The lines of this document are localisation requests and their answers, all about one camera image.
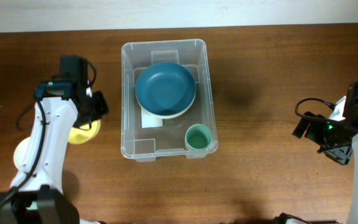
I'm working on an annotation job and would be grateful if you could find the white label in container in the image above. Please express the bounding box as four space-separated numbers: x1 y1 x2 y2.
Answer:
141 108 163 128

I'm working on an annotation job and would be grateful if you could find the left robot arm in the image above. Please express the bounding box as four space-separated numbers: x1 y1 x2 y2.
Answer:
0 55 109 224

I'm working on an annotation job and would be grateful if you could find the mint green cup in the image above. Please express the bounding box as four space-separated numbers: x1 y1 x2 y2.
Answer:
185 124 213 144

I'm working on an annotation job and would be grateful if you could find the beige bowl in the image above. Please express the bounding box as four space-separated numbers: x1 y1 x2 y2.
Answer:
137 97 196 119

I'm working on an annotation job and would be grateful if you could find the cream cup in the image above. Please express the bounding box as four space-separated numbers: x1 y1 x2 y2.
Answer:
185 142 211 151

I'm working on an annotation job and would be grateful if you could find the blue bowl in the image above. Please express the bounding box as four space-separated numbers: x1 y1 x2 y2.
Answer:
135 62 196 115

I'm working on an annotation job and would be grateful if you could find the white small bowl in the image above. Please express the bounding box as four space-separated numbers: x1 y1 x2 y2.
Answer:
13 137 30 169

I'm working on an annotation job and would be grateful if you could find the yellow small bowl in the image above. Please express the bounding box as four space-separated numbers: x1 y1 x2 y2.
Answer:
68 119 101 144

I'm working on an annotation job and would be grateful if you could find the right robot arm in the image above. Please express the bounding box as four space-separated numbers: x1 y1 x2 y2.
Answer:
293 81 358 223

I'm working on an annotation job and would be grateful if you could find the clear plastic storage container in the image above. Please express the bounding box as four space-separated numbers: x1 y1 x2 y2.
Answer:
121 39 218 162

